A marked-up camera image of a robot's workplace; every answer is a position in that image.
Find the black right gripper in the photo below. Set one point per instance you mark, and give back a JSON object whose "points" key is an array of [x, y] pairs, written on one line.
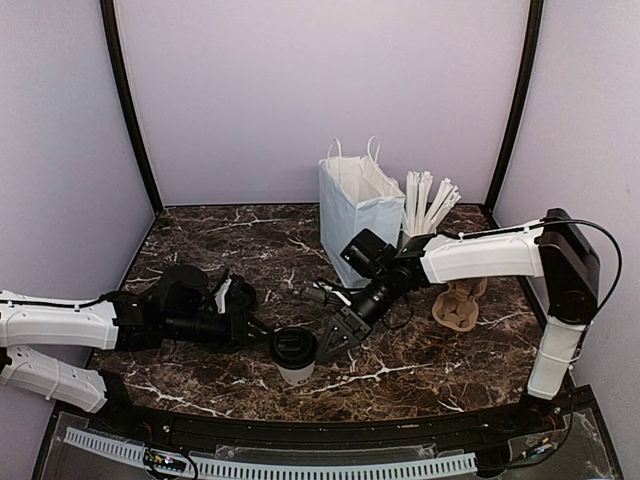
{"points": [[358, 327]]}

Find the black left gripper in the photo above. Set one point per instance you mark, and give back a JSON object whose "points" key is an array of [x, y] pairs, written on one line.
{"points": [[237, 330]]}

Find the white paper coffee cup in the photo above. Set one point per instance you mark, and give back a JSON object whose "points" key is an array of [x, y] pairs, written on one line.
{"points": [[297, 375]]}

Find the black plastic cup lid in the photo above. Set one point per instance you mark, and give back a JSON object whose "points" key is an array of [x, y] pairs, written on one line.
{"points": [[242, 296]]}

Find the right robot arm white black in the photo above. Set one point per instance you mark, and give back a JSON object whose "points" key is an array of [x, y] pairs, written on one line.
{"points": [[552, 248]]}

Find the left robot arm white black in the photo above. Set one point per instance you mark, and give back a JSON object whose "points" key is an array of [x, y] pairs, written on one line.
{"points": [[181, 306]]}

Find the white paper takeout bag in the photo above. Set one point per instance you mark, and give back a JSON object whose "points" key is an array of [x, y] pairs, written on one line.
{"points": [[356, 194]]}

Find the white paper straw holder cup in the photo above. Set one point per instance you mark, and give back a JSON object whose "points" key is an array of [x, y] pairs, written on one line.
{"points": [[406, 237]]}

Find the brown cardboard cup carrier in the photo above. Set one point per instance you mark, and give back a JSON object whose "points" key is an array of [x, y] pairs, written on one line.
{"points": [[457, 308]]}

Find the white wrapped straws bundle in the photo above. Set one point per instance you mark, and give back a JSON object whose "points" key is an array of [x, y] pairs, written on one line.
{"points": [[420, 214]]}

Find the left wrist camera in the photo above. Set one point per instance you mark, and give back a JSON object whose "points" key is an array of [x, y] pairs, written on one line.
{"points": [[220, 290]]}

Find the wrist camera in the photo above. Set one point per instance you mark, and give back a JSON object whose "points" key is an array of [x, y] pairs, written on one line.
{"points": [[220, 290], [325, 295]]}

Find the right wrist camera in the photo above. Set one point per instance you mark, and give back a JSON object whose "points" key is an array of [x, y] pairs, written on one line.
{"points": [[325, 295]]}

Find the grey slotted cable duct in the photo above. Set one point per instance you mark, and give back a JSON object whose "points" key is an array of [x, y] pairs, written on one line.
{"points": [[250, 463]]}

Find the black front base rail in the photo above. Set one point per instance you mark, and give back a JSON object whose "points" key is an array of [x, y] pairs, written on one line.
{"points": [[524, 440]]}

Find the left black frame post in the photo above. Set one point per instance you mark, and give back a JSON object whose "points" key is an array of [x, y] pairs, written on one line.
{"points": [[126, 100]]}

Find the black frame post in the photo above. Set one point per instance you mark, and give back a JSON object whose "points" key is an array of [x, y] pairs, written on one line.
{"points": [[126, 100], [521, 89]]}

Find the right black frame post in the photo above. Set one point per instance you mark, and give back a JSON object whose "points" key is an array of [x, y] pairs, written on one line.
{"points": [[521, 89]]}

